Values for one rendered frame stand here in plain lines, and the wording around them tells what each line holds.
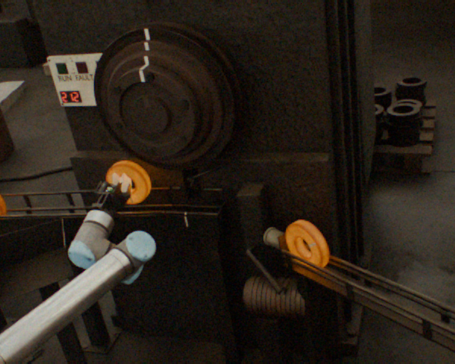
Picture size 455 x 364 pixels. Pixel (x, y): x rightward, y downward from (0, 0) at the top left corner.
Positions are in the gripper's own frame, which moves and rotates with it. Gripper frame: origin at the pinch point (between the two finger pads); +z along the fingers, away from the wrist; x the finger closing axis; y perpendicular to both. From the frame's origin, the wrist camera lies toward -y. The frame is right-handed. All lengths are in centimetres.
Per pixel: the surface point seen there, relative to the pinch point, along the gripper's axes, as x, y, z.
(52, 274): 21.8, -16.1, -31.4
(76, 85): 18.6, 24.7, 20.1
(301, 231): -63, -3, -16
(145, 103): -19.3, 32.8, -0.9
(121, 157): 6.4, 0.0, 10.1
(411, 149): -87, -112, 136
